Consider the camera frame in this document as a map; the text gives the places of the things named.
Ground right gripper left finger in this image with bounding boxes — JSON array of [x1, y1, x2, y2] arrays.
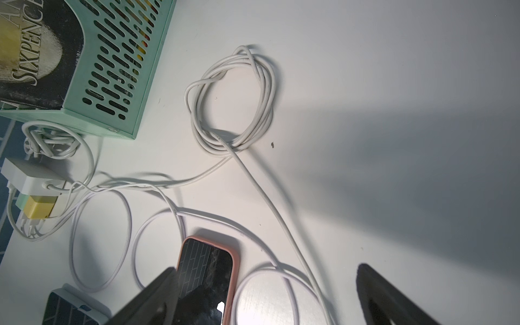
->
[[106, 267, 179, 325]]

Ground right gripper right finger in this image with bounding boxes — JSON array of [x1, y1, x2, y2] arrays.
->
[[356, 264, 439, 325]]

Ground phone with pink case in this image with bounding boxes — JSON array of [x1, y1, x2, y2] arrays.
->
[[172, 236, 240, 324]]

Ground phone with light blue case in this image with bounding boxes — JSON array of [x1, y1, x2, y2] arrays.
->
[[41, 284, 112, 325]]

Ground white charging cable loop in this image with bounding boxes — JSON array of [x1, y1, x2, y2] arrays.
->
[[131, 182, 326, 325]]

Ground yellow charger plug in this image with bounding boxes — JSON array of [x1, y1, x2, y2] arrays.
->
[[23, 196, 58, 220]]

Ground green charger plug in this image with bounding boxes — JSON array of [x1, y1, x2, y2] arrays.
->
[[16, 194, 37, 212]]

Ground mint green perforated basket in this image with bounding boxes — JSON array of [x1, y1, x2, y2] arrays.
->
[[1, 1, 176, 139]]

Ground Moon and Sixpence book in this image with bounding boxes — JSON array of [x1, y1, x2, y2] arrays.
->
[[1, 1, 84, 110]]

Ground power strip white cord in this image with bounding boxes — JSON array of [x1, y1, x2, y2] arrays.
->
[[19, 121, 96, 192]]

